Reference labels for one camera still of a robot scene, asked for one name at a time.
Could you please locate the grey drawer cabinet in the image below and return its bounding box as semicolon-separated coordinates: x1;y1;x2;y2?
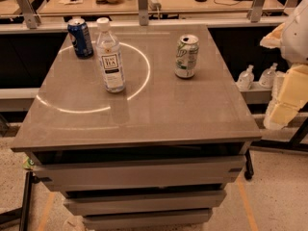
13;25;260;230

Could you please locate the metal bracket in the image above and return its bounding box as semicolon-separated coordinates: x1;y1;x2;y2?
16;0;40;29
138;0;148;26
247;0;266;23

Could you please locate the right metal bracket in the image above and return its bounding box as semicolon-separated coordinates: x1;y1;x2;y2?
247;0;266;23

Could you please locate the right sanitizer bottle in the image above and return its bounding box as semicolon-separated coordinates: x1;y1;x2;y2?
258;63;277;89

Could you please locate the white power strip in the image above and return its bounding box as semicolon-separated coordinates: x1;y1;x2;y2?
148;0;161;11

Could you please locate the green white 7up can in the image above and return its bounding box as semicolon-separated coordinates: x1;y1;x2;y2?
174;35;199;79

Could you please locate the sanitizer bottle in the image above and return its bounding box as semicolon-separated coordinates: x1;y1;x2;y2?
258;63;277;89
237;64;254;90

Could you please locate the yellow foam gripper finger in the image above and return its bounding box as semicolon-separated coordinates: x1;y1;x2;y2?
260;23;285;49
263;64;308;130

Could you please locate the middle metal bracket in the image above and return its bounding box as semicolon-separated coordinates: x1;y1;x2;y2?
138;0;148;26

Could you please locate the blue pepsi can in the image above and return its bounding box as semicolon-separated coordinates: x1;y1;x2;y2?
67;18;93;59

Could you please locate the left metal bracket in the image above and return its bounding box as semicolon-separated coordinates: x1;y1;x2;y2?
16;0;40;29

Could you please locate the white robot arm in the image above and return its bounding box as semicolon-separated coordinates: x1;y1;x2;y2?
260;0;308;130

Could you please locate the clear tea plastic bottle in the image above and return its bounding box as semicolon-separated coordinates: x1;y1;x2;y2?
96;17;125;93

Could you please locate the left sanitizer bottle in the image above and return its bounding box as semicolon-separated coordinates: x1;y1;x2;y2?
237;64;254;90

